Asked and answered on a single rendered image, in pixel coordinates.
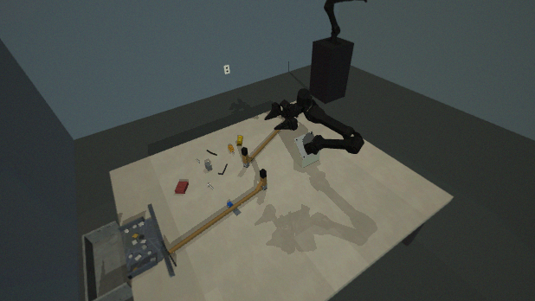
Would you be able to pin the red rectangular block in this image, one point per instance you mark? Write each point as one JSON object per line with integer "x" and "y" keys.
{"x": 181, "y": 187}

